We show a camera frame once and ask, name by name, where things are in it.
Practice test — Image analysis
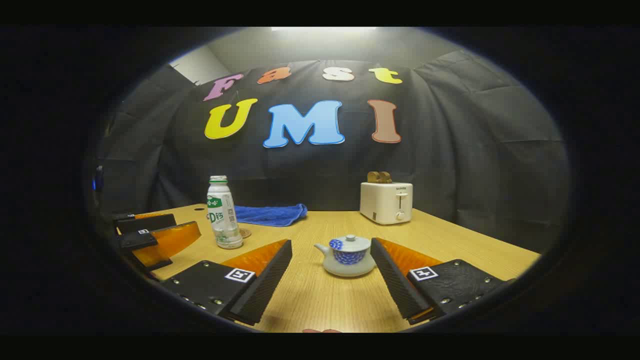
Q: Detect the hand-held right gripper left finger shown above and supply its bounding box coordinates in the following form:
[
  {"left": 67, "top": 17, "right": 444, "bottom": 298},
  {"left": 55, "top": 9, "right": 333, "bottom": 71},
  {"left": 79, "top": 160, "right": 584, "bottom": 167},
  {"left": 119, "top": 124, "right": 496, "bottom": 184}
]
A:
[{"left": 160, "top": 239, "right": 293, "bottom": 326}]

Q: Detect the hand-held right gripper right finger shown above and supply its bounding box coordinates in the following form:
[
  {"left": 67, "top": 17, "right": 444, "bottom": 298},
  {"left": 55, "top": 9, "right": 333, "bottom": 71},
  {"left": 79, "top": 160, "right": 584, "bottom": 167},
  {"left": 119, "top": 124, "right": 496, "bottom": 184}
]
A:
[{"left": 370, "top": 237, "right": 516, "bottom": 326}]

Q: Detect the white water bottle green label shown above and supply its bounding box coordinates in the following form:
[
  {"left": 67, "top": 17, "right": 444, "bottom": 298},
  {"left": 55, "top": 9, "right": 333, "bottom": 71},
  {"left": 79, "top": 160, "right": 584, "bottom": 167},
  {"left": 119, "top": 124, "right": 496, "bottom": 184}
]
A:
[{"left": 207, "top": 175, "right": 244, "bottom": 250}]

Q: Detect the blue towel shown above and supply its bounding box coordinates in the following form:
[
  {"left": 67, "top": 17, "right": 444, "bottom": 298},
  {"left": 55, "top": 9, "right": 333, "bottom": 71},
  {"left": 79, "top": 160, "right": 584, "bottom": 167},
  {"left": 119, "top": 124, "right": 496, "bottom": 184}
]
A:
[{"left": 234, "top": 203, "right": 309, "bottom": 228}]

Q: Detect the white toaster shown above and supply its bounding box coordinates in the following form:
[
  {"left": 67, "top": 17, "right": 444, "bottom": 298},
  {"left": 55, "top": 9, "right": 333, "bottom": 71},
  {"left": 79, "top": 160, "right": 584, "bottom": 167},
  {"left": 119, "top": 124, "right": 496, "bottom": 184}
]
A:
[{"left": 359, "top": 181, "right": 414, "bottom": 226}]

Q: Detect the black backdrop cloth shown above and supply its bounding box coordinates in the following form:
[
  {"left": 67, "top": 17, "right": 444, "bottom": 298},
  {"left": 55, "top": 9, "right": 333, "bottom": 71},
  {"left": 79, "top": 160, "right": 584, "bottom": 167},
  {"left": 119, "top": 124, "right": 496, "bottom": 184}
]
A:
[{"left": 97, "top": 50, "right": 571, "bottom": 256}]

